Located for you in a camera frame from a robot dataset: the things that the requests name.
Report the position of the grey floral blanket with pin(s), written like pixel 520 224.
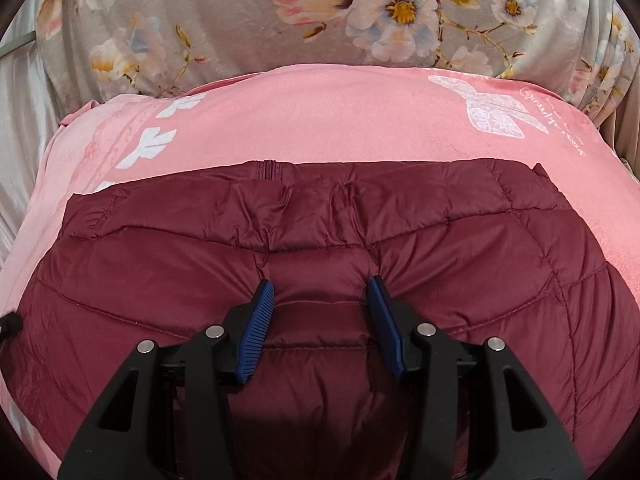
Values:
pixel 225 20

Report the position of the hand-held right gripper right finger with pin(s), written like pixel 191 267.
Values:
pixel 385 325

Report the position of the silver metal curtain band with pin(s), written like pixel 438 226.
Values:
pixel 17 45

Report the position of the pink printed blanket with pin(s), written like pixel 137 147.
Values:
pixel 320 110

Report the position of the maroon puffer jacket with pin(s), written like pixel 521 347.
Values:
pixel 320 240

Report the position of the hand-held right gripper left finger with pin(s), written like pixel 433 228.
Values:
pixel 257 325

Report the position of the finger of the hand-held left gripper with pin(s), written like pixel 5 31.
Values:
pixel 10 325

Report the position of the white satin curtain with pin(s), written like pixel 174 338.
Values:
pixel 25 100

